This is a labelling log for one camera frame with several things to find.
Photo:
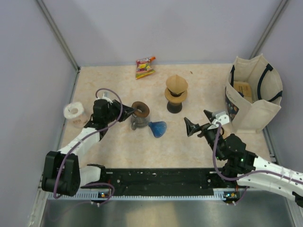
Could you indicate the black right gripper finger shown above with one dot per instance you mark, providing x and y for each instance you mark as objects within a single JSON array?
[
  {"x": 193, "y": 128},
  {"x": 209, "y": 115}
]

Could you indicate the blue glass dripper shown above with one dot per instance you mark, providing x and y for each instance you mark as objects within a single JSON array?
[
  {"x": 175, "y": 94},
  {"x": 158, "y": 128}
]

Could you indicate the cream canvas tote bag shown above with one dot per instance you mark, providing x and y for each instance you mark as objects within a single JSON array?
[{"x": 267, "y": 89}]

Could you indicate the grey slotted cable duct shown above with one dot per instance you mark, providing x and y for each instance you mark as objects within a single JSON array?
[{"x": 88, "y": 195}]

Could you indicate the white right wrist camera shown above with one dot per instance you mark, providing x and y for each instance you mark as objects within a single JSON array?
[{"x": 220, "y": 117}]

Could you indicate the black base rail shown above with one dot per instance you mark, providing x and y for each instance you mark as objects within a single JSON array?
[{"x": 163, "y": 181}]

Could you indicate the brown box in bag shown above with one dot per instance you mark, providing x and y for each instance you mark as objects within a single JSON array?
[{"x": 244, "y": 89}]

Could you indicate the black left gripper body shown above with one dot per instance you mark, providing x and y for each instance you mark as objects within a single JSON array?
[{"x": 114, "y": 112}]

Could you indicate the colourful snack packet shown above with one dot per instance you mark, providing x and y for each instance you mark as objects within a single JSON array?
[{"x": 143, "y": 67}]

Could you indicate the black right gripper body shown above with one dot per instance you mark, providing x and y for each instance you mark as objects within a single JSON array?
[{"x": 208, "y": 134}]

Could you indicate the black tumbler with red lid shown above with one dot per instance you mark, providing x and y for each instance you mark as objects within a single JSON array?
[{"x": 174, "y": 108}]

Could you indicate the white toilet paper roll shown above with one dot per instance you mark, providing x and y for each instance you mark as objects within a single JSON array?
[{"x": 76, "y": 114}]

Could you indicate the grey glass pitcher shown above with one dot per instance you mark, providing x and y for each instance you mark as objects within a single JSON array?
[{"x": 139, "y": 122}]

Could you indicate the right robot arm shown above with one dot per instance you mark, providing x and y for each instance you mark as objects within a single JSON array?
[{"x": 242, "y": 166}]

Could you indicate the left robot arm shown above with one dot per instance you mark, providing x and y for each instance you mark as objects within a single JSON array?
[{"x": 62, "y": 174}]

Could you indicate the brown paper coffee filter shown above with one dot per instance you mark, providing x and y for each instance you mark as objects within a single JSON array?
[{"x": 176, "y": 84}]

